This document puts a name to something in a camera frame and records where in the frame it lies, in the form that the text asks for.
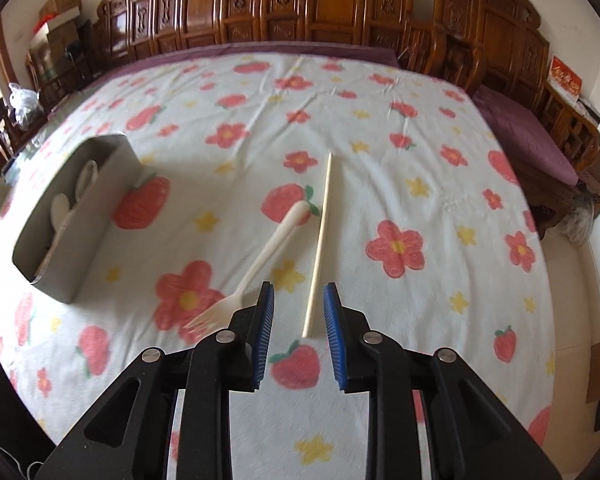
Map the person's black clothing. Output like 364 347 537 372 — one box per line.
0 335 58 480

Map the short carved wooden sofa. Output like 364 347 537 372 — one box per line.
432 0 600 241

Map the white plastic spoon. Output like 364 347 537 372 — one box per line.
51 194 73 235
76 160 99 197

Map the white plastic bag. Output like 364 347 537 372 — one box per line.
7 82 43 126

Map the cardboard box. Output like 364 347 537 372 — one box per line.
39 0 83 20
30 14 81 50

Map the grey metal tray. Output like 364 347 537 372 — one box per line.
11 132 143 305

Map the white plastic fork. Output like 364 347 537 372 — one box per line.
182 200 313 346

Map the strawberry flower printed tablecloth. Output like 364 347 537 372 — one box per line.
0 50 553 480

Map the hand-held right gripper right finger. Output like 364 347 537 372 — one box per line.
322 282 563 480

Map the red card box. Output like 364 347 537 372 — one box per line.
550 56 582 97

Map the clear plastic bag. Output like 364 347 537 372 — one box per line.
560 195 600 246

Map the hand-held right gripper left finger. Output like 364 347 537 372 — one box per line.
30 281 276 480

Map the light wooden chopstick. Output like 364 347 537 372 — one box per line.
302 152 334 338

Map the long purple sofa cushion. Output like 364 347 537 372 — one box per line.
97 40 401 81

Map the dark wooden shelf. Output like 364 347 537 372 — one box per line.
25 20 101 107

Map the short purple sofa cushion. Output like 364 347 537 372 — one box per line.
472 84 581 187

